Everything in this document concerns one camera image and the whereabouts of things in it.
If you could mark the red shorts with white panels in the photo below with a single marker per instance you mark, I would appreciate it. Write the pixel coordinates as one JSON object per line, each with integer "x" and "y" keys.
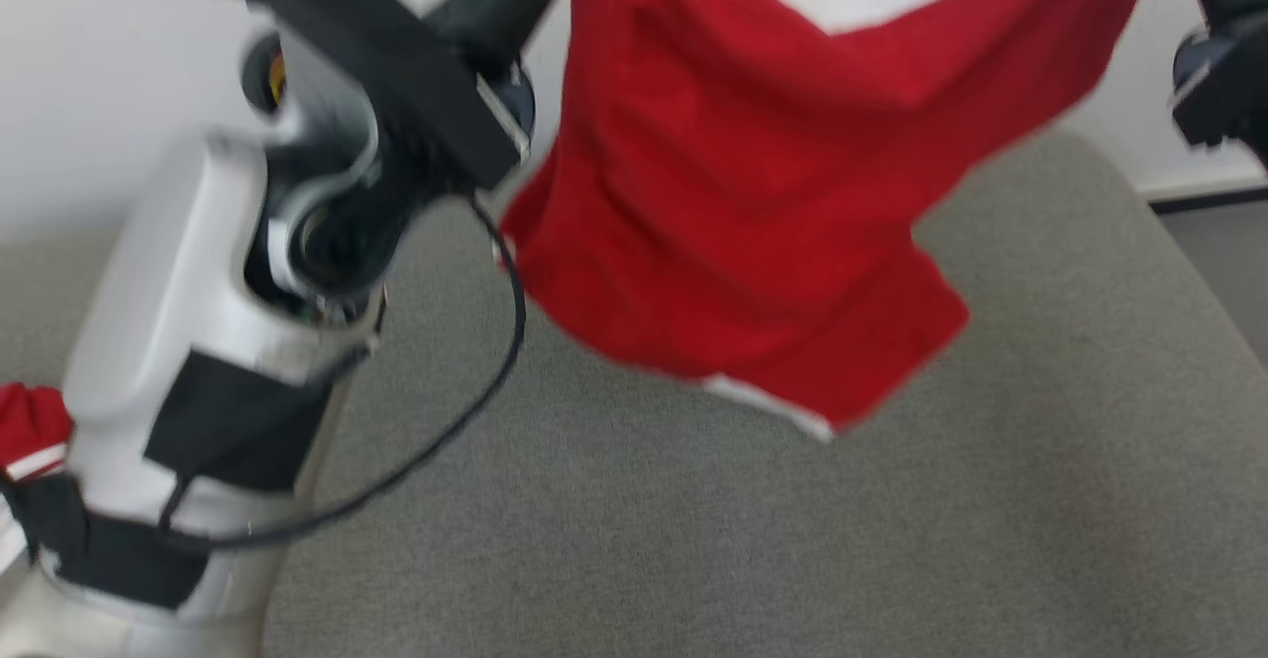
{"x": 743, "y": 192}

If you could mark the red shirt with white stripes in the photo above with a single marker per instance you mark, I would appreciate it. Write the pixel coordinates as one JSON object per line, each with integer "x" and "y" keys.
{"x": 30, "y": 420}

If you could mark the white and grey left robot arm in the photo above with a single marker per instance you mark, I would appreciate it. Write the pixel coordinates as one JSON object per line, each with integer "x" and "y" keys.
{"x": 149, "y": 291}

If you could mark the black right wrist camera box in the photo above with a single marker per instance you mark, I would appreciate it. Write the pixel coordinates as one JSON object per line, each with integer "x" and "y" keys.
{"x": 1233, "y": 103}

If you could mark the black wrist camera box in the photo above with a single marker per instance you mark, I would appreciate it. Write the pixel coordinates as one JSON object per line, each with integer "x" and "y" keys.
{"x": 386, "y": 54}
{"x": 1233, "y": 103}

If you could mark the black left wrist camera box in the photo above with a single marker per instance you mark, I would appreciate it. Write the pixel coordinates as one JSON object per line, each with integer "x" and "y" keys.
{"x": 386, "y": 54}

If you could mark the wall baseboard strip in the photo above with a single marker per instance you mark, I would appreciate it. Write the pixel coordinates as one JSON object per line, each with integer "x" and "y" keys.
{"x": 1209, "y": 197}

